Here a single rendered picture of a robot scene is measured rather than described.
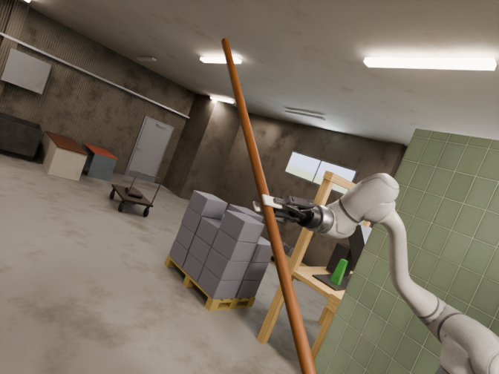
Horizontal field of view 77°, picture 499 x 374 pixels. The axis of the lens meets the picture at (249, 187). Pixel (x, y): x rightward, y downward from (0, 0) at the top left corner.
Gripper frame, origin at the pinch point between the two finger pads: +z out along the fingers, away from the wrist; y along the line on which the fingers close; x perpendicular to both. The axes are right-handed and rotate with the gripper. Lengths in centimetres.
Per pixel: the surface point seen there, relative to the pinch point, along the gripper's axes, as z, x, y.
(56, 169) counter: -65, 480, 650
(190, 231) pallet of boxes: -193, 173, 316
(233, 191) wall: -586, 525, 604
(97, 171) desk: -173, 545, 701
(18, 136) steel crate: 20, 567, 675
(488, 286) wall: -124, -25, -15
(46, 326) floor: -12, 40, 292
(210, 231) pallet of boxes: -198, 154, 274
